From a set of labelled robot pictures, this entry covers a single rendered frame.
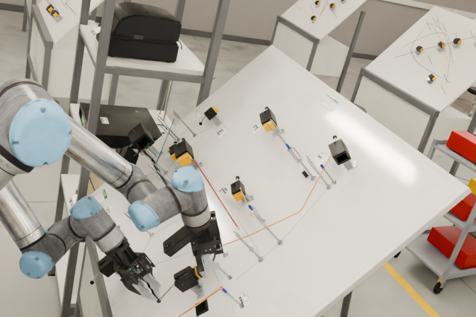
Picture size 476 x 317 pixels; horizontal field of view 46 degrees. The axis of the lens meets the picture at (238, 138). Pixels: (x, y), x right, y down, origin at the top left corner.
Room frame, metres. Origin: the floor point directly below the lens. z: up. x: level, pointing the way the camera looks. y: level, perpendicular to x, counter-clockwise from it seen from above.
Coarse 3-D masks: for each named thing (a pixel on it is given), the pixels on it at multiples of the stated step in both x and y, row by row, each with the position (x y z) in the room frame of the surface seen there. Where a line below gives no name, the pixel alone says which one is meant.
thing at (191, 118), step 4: (196, 112) 2.15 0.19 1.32; (188, 116) 2.15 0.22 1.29; (192, 116) 2.14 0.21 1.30; (196, 116) 2.12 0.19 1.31; (184, 120) 2.14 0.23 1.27; (188, 120) 2.13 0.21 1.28; (192, 120) 2.11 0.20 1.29; (180, 124) 2.13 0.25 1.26; (188, 124) 2.10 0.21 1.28; (176, 128) 2.12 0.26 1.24; (180, 128) 2.11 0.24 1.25; (184, 128) 2.09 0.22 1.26; (180, 132) 2.08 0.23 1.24
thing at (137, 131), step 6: (138, 126) 2.00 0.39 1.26; (132, 132) 1.98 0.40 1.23; (138, 132) 1.96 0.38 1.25; (144, 132) 1.94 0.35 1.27; (132, 138) 1.94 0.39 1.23; (138, 138) 1.93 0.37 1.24; (144, 138) 1.98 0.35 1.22; (150, 138) 1.95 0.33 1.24; (132, 144) 1.92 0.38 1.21; (138, 144) 1.97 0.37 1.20; (144, 144) 1.96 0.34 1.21; (150, 144) 1.95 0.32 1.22; (150, 150) 2.00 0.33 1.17; (156, 150) 2.00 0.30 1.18; (156, 156) 2.00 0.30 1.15
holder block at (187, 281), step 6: (186, 270) 1.30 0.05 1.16; (174, 276) 1.30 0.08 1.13; (180, 276) 1.30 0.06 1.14; (186, 276) 1.29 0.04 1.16; (192, 276) 1.29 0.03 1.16; (174, 282) 1.28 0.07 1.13; (180, 282) 1.27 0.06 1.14; (186, 282) 1.28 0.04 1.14; (192, 282) 1.28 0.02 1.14; (180, 288) 1.28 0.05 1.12; (186, 288) 1.28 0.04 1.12
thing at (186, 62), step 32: (224, 0) 2.25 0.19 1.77; (96, 64) 2.04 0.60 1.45; (128, 64) 2.13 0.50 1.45; (160, 64) 2.21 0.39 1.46; (192, 64) 2.33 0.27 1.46; (96, 96) 2.05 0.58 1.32; (160, 96) 2.74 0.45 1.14; (160, 128) 2.50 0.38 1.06; (64, 160) 2.53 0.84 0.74; (64, 192) 2.36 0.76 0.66; (64, 256) 2.42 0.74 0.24; (64, 288) 2.05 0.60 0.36
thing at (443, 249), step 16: (432, 144) 3.70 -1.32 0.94; (448, 144) 3.68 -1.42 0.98; (464, 144) 3.59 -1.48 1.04; (464, 160) 3.52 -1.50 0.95; (464, 208) 3.43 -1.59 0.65; (464, 224) 3.37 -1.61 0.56; (416, 240) 3.73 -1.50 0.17; (432, 240) 3.71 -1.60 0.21; (448, 240) 3.61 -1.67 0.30; (464, 240) 3.31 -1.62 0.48; (416, 256) 3.51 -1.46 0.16; (432, 256) 3.55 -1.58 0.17; (448, 256) 3.56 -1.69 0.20; (464, 256) 3.47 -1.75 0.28; (448, 272) 3.30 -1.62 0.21; (464, 272) 3.41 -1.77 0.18
